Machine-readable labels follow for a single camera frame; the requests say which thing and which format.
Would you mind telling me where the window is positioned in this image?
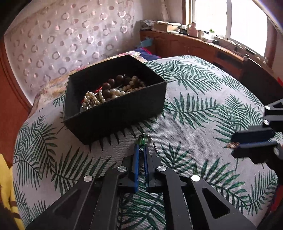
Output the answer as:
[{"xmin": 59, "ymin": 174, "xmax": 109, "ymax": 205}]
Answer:
[{"xmin": 182, "ymin": 1, "xmax": 273, "ymax": 58}]

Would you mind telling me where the black square jewelry box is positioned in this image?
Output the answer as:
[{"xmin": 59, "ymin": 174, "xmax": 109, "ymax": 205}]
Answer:
[{"xmin": 63, "ymin": 55, "xmax": 166, "ymax": 145}]

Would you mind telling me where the dark wooden bead bracelet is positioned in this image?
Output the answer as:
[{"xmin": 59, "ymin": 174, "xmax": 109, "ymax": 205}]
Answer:
[{"xmin": 100, "ymin": 74, "xmax": 133, "ymax": 99}]

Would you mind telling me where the palm leaf bedspread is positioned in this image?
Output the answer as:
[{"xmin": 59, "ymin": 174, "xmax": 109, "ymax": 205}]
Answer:
[{"xmin": 13, "ymin": 56, "xmax": 277, "ymax": 226}]

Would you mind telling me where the blue tissue bag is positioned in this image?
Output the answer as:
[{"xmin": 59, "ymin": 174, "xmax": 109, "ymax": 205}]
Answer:
[{"xmin": 138, "ymin": 37, "xmax": 154, "ymax": 48}]

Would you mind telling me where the white pearl necklace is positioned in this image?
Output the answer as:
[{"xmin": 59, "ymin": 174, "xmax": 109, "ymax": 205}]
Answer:
[{"xmin": 80, "ymin": 87, "xmax": 127, "ymax": 111}]

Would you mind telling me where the yellow plush pillow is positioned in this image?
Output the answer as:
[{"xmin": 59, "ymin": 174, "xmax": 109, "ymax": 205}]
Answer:
[{"xmin": 1, "ymin": 154, "xmax": 25, "ymax": 229}]

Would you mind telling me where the green stone silver chain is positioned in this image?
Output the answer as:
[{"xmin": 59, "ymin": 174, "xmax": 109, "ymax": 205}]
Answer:
[{"xmin": 137, "ymin": 132, "xmax": 160, "ymax": 155}]

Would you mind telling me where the wooden window cabinet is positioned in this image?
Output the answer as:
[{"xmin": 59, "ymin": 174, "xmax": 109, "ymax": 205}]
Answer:
[{"xmin": 140, "ymin": 30, "xmax": 275, "ymax": 82}]

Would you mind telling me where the pink bottle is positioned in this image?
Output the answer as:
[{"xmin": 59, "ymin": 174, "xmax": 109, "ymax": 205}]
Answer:
[{"xmin": 187, "ymin": 22, "xmax": 198, "ymax": 37}]

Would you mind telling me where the small beige bead bracelet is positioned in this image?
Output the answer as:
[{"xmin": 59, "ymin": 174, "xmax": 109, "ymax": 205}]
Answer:
[{"xmin": 122, "ymin": 75, "xmax": 148, "ymax": 92}]

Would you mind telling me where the pink circle pattern curtain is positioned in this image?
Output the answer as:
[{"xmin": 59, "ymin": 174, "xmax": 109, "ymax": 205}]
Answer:
[{"xmin": 4, "ymin": 1, "xmax": 140, "ymax": 103}]

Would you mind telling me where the cardboard box on cabinet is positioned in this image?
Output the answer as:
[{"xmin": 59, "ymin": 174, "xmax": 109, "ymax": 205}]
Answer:
[{"xmin": 153, "ymin": 21, "xmax": 179, "ymax": 33}]

